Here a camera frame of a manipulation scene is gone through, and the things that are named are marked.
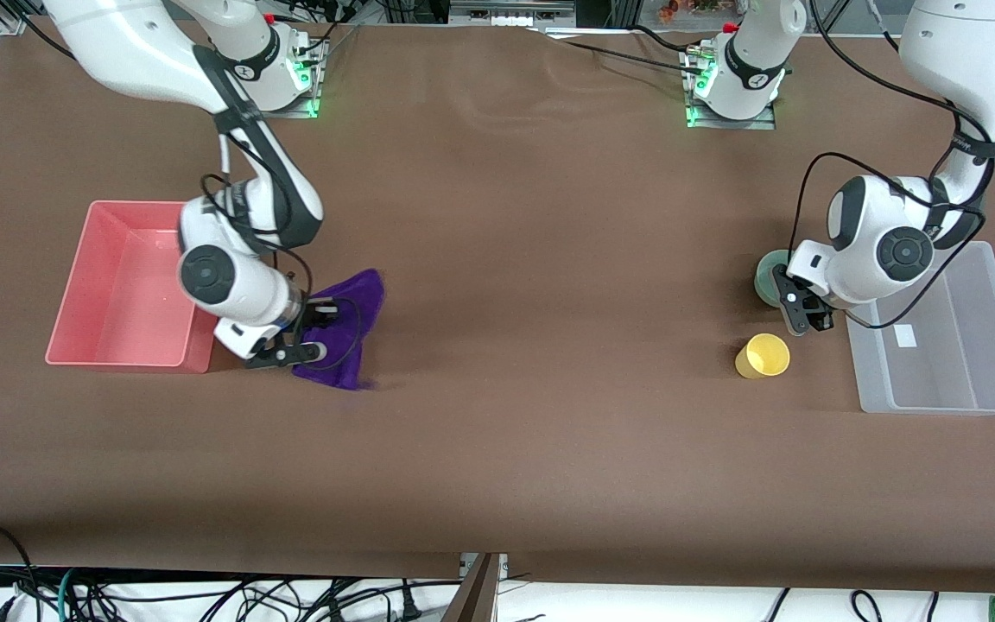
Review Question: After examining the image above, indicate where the orange colourful object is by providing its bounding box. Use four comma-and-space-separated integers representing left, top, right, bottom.
656, 0, 728, 23

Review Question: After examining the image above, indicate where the purple cloth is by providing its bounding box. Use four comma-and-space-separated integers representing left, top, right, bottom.
290, 268, 387, 392

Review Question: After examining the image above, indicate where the brown wooden board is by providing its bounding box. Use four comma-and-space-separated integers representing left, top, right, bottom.
440, 553, 500, 622

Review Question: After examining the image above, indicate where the thin black table cable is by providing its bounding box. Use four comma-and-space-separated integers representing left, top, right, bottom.
631, 24, 706, 58
539, 29, 695, 70

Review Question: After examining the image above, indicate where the yellow cup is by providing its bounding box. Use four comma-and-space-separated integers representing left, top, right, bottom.
735, 333, 791, 380

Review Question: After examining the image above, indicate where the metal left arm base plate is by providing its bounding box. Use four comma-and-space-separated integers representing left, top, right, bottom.
685, 45, 777, 131

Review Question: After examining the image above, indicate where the clear plastic bin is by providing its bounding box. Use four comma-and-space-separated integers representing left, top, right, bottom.
843, 241, 995, 416

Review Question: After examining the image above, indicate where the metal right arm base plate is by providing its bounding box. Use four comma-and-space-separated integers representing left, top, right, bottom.
256, 33, 320, 120

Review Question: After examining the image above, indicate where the green bowl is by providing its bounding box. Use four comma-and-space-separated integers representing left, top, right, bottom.
755, 249, 797, 308

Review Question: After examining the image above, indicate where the grey power strip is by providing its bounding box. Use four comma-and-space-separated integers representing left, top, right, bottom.
449, 0, 578, 29

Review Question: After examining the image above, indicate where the pink plastic bin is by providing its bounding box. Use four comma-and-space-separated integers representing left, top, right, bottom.
45, 200, 224, 374

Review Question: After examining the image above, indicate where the brown table cover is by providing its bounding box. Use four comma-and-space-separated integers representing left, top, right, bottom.
0, 19, 995, 597

